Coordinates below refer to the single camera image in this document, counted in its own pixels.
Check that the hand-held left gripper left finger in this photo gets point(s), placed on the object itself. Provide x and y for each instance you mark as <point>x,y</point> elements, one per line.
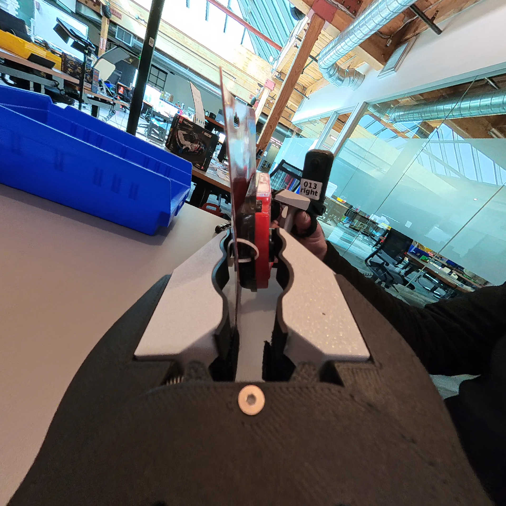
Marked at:
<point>182,316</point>

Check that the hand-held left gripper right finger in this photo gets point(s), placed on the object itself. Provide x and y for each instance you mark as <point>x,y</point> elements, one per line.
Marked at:
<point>320,316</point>

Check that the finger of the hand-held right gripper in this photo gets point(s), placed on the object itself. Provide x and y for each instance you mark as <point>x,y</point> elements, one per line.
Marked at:
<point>292,199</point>

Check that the red handheld toy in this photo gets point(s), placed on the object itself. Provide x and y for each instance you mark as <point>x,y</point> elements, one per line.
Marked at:
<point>243,158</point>

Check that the person's right forearm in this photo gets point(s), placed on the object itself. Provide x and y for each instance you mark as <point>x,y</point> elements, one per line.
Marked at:
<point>415,328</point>

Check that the person's right hand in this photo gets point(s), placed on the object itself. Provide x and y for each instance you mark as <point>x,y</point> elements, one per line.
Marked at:
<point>321,245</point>

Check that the black office chair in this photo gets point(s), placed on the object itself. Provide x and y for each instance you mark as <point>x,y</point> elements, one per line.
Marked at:
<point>395,245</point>

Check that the toy car box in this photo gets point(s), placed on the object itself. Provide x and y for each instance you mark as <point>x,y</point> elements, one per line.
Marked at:
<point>189,142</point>

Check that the cardboard sheet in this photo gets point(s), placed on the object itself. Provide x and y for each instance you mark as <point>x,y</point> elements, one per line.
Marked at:
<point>197,102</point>

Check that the blue plastic bin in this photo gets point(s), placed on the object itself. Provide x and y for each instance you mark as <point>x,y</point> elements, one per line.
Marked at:
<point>79,166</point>

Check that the black pole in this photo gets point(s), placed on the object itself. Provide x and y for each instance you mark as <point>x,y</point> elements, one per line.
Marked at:
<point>146,59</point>

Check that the person's black clothing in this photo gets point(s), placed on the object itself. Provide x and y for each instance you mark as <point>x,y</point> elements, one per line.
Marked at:
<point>486,435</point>

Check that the yellow storage bin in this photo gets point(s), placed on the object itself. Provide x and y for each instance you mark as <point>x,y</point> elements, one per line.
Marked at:
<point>23,47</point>

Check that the silver ventilation duct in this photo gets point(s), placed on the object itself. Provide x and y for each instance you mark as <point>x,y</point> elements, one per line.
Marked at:
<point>454,104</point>
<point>355,35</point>

